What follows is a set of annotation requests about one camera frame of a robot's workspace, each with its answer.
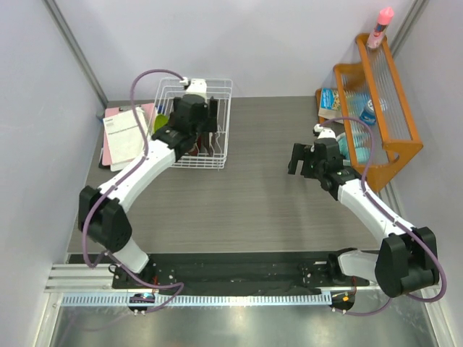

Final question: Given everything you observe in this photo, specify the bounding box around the red rimmed cream plate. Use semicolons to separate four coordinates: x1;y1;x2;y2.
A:
187;136;202;156

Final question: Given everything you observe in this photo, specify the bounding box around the lime green plate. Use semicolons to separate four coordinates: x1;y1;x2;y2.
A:
153;113;169;133

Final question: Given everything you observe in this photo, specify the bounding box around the large brown cream plate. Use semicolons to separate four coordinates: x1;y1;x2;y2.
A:
208;125;224;158

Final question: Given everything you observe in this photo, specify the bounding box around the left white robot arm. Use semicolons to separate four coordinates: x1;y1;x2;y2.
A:
78;94;218;288

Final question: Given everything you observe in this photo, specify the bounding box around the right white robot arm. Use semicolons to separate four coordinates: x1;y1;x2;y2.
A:
288;138;440;298

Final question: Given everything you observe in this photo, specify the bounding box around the orange wooden shelf rack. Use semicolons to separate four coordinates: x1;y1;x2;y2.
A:
334;33;423;192

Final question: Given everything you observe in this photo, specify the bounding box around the teal tape dispenser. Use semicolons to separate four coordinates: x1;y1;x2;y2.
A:
336;130;373;164

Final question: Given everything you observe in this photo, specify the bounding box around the blue printed packet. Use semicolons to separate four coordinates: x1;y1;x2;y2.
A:
318;88;343;124

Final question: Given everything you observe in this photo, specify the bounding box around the white manual booklet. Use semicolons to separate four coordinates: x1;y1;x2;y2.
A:
102;109;151;172

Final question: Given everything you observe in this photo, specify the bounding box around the pink glue bottle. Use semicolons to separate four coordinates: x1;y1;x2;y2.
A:
366;7;394;49

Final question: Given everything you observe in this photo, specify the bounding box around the white wire dish rack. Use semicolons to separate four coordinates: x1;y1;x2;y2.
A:
153;77;232;170

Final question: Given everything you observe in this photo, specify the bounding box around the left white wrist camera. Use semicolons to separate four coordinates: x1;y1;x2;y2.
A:
179;77;207;99

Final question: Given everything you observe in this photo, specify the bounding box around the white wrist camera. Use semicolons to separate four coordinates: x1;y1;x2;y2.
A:
313;124;337;144
179;77;207;99

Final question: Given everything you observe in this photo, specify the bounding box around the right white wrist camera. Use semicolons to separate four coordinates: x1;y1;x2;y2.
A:
313;124;337;144

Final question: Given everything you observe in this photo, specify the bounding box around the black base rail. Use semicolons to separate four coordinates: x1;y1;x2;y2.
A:
111;252;370;290

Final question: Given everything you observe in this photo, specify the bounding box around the white slotted cable duct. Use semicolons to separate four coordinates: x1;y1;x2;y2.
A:
61;292;332;307

